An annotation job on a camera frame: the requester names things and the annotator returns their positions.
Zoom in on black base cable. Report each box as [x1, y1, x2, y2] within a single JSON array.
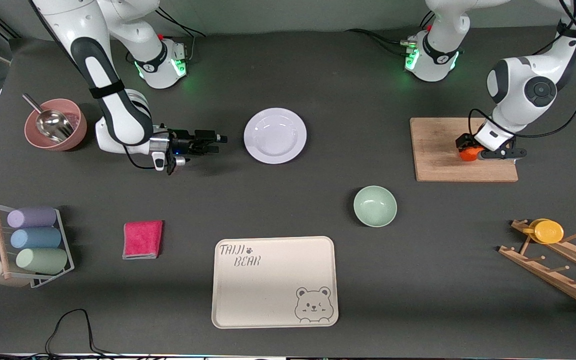
[[345, 28, 411, 56], [155, 7, 206, 38]]

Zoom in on metal scoop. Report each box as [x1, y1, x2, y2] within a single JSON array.
[[22, 93, 75, 145]]

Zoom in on cream tray with bear print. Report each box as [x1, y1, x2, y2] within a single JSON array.
[[211, 236, 340, 330]]

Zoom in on pink bowl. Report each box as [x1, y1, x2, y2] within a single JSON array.
[[24, 98, 89, 152]]

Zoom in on black cable loop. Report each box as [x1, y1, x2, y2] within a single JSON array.
[[44, 308, 119, 359]]

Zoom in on yellow mug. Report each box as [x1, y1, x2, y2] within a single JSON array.
[[522, 218, 565, 245]]

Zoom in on orange fruit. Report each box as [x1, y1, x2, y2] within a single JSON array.
[[459, 146, 485, 162]]

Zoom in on wooden cutting board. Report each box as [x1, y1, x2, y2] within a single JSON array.
[[409, 117, 519, 183]]

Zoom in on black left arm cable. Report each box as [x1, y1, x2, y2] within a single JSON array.
[[468, 0, 576, 140]]

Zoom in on white round plate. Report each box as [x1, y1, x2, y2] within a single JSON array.
[[243, 107, 308, 165]]

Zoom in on purple cup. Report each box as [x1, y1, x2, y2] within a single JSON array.
[[7, 206, 58, 229]]

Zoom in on blue cup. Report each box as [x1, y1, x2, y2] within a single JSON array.
[[10, 227, 63, 250]]

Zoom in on pale green bowl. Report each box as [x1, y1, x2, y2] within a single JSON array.
[[353, 185, 398, 228]]

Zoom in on wooden mug rack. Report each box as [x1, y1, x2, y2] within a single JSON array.
[[498, 219, 576, 315]]

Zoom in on pink folded cloth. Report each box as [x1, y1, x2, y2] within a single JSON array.
[[122, 220, 164, 260]]

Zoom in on green cup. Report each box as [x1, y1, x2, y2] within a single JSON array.
[[15, 248, 69, 275]]

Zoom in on white wire cup rack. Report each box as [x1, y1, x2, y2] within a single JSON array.
[[0, 201, 75, 289]]

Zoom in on black left base cable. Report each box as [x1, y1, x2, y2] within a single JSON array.
[[345, 28, 411, 56]]

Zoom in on black right base cable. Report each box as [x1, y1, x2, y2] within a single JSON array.
[[155, 7, 206, 38]]

